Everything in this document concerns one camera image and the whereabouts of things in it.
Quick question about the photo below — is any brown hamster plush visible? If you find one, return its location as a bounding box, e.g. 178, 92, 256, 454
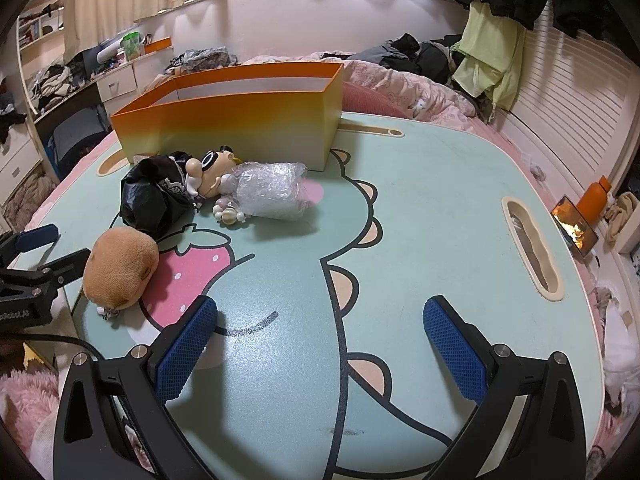
82, 226, 160, 318

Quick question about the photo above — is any black drawstring pouch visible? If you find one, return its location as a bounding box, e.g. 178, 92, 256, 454
119, 151, 194, 240

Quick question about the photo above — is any cartoon figure keychain toy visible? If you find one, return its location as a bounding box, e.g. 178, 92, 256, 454
184, 145, 247, 226

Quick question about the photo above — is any bubble wrap package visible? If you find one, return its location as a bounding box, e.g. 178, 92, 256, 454
231, 162, 308, 221

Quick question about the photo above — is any white desk with drawers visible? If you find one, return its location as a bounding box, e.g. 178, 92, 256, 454
25, 37, 172, 180

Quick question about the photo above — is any phone on blue stand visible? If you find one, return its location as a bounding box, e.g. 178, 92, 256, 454
551, 195, 599, 259

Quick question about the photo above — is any orange water bottle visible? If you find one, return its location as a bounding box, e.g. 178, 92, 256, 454
576, 176, 611, 226

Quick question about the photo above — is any patterned grey clothes heap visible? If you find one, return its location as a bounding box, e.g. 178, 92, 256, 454
165, 47, 238, 76

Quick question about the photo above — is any orange gradient cardboard box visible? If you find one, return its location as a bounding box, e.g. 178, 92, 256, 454
111, 62, 344, 171

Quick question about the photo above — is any pink floral bed quilt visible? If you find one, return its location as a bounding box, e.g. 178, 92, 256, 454
244, 53, 476, 131

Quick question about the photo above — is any light green hanging garment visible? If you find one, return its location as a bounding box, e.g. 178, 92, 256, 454
452, 0, 526, 110

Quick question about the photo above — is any dark clothes pile on bed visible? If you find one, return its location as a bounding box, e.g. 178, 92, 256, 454
321, 32, 463, 84

